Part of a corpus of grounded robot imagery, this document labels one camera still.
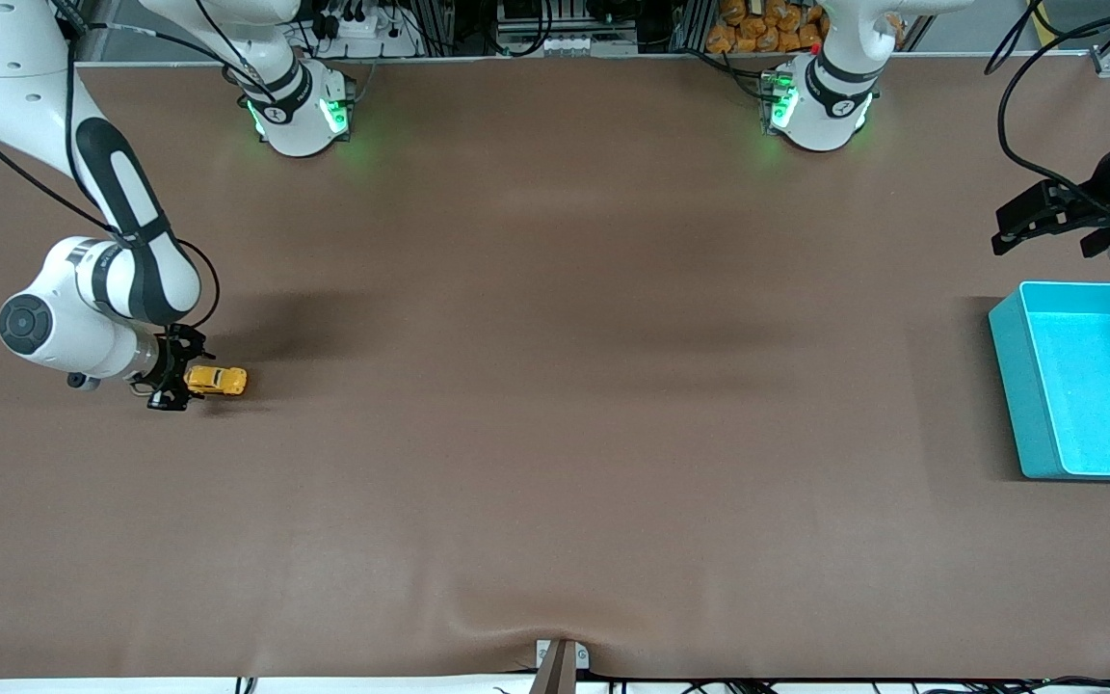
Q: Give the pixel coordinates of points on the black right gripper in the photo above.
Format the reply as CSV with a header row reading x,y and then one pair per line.
x,y
168,365

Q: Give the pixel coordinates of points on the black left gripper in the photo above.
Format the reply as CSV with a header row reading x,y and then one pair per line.
x,y
1101,190

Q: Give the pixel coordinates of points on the yellow beetle toy car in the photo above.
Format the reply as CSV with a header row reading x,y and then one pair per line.
x,y
223,381

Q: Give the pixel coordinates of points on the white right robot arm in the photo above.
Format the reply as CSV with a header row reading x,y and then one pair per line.
x,y
35,67

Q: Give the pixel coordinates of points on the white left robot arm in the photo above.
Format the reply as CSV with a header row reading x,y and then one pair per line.
x,y
820,116

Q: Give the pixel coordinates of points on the teal plastic bin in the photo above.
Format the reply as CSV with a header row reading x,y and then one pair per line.
x,y
1095,386

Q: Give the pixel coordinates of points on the orange snack pile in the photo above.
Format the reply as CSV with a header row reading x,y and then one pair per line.
x,y
757,34

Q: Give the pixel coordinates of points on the brown table mat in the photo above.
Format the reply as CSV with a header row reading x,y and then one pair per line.
x,y
555,386

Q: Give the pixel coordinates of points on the white power strip with plugs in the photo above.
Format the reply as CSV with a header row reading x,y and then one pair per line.
x,y
372,39

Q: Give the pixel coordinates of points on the grey metal clamp plate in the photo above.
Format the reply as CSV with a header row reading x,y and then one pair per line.
x,y
583,657

